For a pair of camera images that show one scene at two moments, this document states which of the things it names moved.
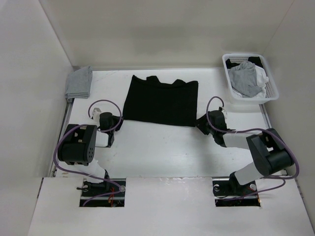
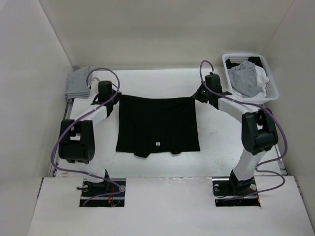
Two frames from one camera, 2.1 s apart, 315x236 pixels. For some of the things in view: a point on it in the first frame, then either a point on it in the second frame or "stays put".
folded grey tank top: x=78 y=83 stays put
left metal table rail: x=61 y=134 stays put
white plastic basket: x=249 y=79 stays put
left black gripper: x=117 y=120 -> x=117 y=98
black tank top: x=151 y=101 -> x=148 y=124
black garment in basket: x=256 y=60 stays put
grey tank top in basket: x=243 y=78 stays put
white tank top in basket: x=262 y=79 stays put
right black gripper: x=200 y=123 -> x=197 y=95
